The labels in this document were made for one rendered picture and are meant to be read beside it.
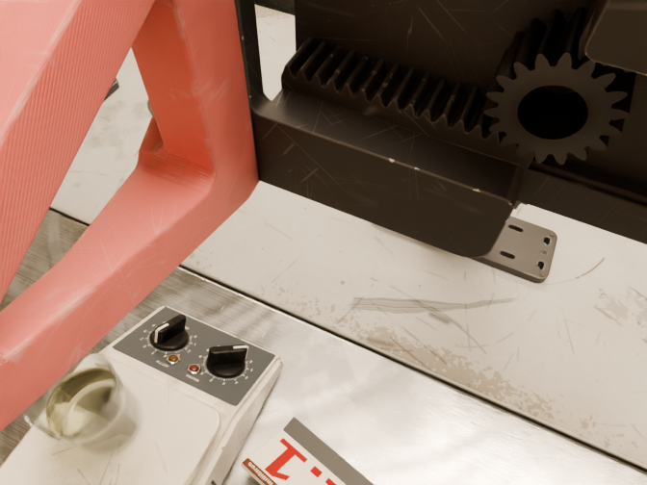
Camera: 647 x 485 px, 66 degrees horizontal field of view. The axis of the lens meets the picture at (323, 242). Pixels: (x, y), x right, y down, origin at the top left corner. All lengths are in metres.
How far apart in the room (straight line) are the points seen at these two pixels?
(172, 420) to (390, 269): 0.27
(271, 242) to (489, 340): 0.25
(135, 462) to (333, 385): 0.18
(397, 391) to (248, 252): 0.21
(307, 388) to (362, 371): 0.05
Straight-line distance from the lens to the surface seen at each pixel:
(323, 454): 0.46
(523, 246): 0.59
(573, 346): 0.56
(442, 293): 0.54
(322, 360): 0.49
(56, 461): 0.41
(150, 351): 0.45
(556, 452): 0.51
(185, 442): 0.39
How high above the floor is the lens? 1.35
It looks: 55 degrees down
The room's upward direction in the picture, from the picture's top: 2 degrees clockwise
